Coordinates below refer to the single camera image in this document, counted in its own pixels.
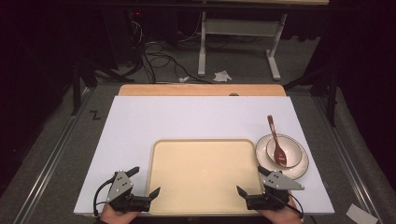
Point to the small crumpled white paper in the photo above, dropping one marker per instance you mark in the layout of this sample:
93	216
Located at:
183	79

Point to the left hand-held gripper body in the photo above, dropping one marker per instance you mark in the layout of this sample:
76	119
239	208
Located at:
120	186

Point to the large crumpled white paper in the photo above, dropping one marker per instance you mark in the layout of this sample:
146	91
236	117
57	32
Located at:
222	76

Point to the red-brown spoon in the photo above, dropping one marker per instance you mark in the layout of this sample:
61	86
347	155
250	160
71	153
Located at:
279	154

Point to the person's left hand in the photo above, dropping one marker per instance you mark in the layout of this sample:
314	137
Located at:
113	217

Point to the cream plastic tray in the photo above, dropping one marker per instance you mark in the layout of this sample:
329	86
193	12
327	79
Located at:
202	174

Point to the person's right hand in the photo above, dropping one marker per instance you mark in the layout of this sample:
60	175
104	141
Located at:
285	216

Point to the flat white paper sheet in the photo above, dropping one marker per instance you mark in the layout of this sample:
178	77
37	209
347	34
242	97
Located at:
361	214

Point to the wooden table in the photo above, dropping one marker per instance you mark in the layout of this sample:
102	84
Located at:
186	90

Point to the black metal stand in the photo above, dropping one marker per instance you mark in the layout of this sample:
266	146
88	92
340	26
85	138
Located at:
332	93
76	90

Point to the white bowl with dark rim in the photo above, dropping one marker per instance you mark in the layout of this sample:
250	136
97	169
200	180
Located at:
291	151

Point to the white metal desk frame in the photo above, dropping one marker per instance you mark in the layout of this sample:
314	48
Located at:
239	27

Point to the white plate with dark rim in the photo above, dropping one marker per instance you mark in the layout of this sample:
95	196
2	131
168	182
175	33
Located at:
300	169

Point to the white table mat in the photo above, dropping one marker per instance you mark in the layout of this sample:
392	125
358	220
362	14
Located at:
186	118

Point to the metal floor rail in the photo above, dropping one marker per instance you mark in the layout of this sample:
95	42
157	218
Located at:
348	161
53	158

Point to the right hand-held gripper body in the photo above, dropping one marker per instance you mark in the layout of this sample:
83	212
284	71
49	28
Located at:
277	183

